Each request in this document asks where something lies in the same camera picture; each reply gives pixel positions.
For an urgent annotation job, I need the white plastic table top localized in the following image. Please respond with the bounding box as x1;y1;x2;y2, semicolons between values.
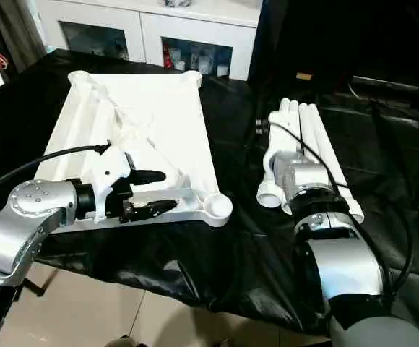
35;70;233;232

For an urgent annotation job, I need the black plastic mat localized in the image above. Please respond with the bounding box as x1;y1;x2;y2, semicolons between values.
0;49;419;337

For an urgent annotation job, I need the white glass-door cabinet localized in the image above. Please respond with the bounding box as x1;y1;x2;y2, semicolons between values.
36;0;262;80

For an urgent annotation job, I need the grey curtain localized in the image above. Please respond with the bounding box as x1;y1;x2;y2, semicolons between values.
0;0;48;73

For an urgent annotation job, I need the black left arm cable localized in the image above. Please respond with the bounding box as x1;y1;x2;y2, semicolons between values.
0;145;113;197

